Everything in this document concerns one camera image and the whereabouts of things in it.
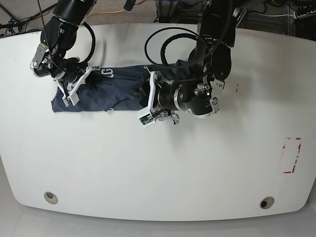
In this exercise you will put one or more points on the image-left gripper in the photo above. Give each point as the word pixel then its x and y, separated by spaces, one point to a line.
pixel 52 62

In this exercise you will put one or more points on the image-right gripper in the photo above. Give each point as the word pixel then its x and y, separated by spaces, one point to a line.
pixel 199 96

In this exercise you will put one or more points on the dark blue T-shirt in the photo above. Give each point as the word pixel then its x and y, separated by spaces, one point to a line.
pixel 119 89

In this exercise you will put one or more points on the black tripod stand legs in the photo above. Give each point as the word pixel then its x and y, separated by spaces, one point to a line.
pixel 18 26

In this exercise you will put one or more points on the red tape rectangle marking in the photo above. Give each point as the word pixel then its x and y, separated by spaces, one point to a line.
pixel 290 154

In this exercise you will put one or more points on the white power strip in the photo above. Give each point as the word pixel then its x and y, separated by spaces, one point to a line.
pixel 302 13

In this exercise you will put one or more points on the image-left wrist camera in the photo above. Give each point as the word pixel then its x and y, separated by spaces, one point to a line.
pixel 70 100

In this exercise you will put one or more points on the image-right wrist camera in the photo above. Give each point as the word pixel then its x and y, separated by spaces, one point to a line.
pixel 146 118

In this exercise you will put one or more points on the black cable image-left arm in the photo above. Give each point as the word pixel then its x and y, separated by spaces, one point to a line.
pixel 89 42

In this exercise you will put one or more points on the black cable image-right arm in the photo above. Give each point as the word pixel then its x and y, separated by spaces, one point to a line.
pixel 172 47

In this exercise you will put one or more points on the left table cable grommet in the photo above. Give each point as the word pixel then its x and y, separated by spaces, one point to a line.
pixel 50 198

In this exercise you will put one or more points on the table cable grommet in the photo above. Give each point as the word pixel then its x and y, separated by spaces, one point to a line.
pixel 267 203
pixel 50 198

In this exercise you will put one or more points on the right table cable grommet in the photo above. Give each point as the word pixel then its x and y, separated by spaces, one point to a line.
pixel 267 203

